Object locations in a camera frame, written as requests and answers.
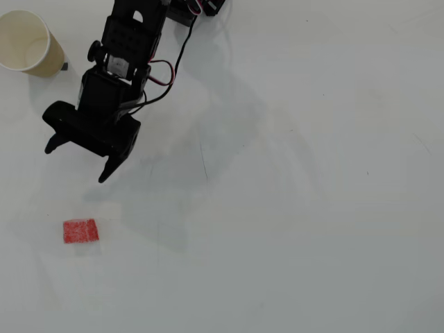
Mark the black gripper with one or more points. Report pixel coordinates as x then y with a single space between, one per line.
110 136

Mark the red foam cube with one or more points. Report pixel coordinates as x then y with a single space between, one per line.
80 231

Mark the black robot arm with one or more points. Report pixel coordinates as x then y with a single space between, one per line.
132 34

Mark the beige paper cup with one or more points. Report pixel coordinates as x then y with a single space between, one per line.
24 41

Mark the small dark grey block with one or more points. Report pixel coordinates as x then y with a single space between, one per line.
64 66

